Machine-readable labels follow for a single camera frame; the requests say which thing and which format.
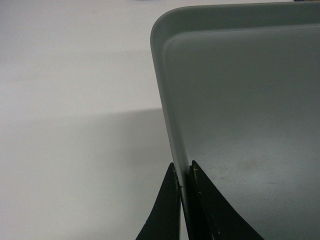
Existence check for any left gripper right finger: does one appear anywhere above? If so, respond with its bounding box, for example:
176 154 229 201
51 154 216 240
189 160 263 240

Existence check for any grey rectangular serving tray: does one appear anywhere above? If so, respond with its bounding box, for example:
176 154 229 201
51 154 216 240
150 1 320 240

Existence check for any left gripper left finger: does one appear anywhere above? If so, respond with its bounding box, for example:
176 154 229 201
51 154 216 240
136 162 181 240

